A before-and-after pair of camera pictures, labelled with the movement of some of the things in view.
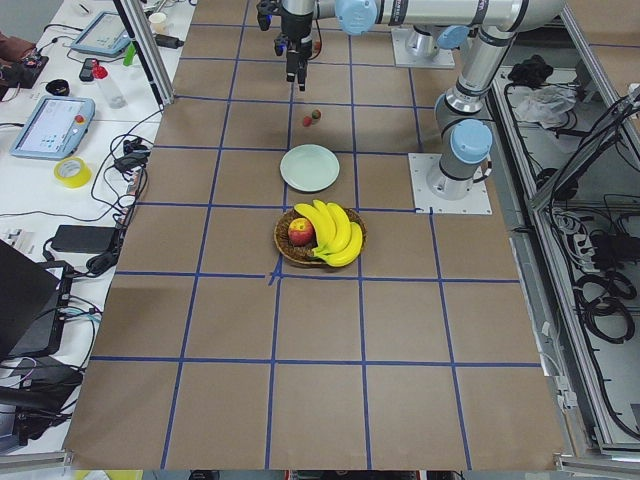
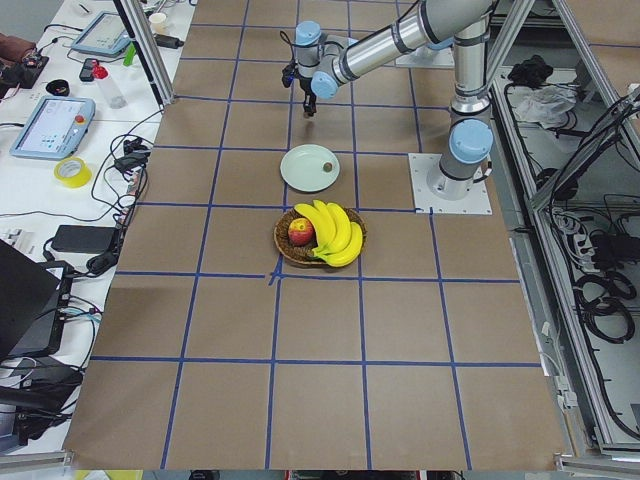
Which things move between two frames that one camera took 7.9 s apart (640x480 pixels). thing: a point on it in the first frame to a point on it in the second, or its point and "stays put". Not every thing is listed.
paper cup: (157, 21) stays put
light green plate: (309, 168) stays put
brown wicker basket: (305, 253) stays put
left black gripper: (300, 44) to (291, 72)
